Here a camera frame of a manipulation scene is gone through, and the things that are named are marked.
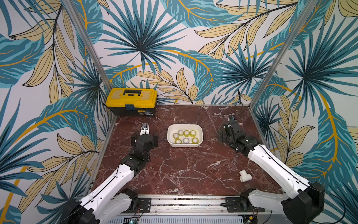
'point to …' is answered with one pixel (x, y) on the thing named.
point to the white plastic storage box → (174, 128)
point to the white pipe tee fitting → (244, 176)
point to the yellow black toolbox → (132, 101)
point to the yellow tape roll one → (193, 133)
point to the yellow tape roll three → (173, 136)
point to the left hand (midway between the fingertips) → (145, 135)
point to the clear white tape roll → (186, 140)
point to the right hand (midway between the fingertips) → (230, 132)
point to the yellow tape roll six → (186, 133)
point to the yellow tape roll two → (178, 139)
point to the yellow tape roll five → (180, 132)
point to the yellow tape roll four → (195, 140)
